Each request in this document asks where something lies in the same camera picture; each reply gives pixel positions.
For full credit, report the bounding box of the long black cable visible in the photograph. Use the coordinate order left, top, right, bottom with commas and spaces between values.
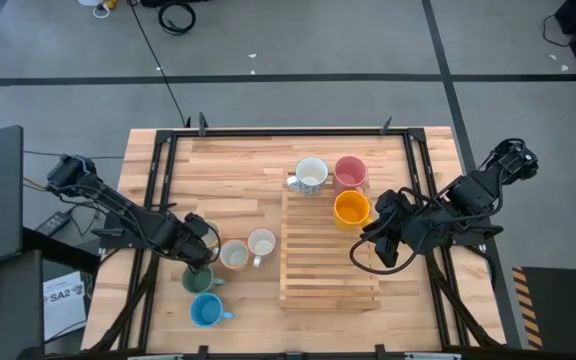
128, 0, 189, 127

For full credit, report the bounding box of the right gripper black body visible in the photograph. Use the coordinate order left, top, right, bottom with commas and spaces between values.
387, 203, 435, 252

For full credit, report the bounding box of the black metal table frame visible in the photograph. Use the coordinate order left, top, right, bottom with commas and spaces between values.
87, 112, 507, 360

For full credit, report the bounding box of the thin grey cable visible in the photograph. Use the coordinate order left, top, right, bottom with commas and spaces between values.
22, 149, 126, 162

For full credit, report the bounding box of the thin black floor cable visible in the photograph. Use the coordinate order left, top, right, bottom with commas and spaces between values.
541, 13, 576, 49

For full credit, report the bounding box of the white mug orange rim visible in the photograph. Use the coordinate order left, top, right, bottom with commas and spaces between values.
219, 239, 251, 272

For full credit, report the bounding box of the white SA2 paper sheet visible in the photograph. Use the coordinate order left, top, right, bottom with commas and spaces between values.
42, 270, 89, 343

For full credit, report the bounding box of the hazard-striped black mat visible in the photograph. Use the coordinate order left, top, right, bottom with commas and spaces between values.
511, 265, 576, 352

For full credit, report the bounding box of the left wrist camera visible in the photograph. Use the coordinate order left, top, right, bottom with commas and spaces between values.
183, 212, 211, 237

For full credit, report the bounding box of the coiled black cable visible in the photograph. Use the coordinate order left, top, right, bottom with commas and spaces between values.
157, 0, 198, 37

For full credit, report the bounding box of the black cabinet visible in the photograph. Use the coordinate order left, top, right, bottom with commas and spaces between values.
140, 0, 211, 9

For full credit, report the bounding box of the black power adapter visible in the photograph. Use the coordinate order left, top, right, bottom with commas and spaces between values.
34, 210, 72, 238

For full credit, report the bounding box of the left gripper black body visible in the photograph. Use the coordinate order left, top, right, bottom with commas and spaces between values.
167, 219, 215, 266

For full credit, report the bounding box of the white blue-patterned mug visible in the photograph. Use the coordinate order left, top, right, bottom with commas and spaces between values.
285, 156, 330, 198

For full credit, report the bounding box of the white mug red rim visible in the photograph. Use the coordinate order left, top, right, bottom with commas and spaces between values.
246, 227, 278, 269

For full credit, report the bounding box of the blue mug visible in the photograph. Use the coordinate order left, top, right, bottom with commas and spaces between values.
189, 292, 236, 329

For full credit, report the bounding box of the dark grey cabinet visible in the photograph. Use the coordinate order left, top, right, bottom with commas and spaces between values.
0, 248, 45, 360

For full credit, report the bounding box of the pink mug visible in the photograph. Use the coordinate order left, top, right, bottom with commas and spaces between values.
332, 155, 370, 194

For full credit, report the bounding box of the green mug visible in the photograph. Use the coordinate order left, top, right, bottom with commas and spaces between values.
181, 263, 226, 296

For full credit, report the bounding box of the wooden slatted rack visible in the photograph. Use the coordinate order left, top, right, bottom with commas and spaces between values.
278, 172, 382, 312

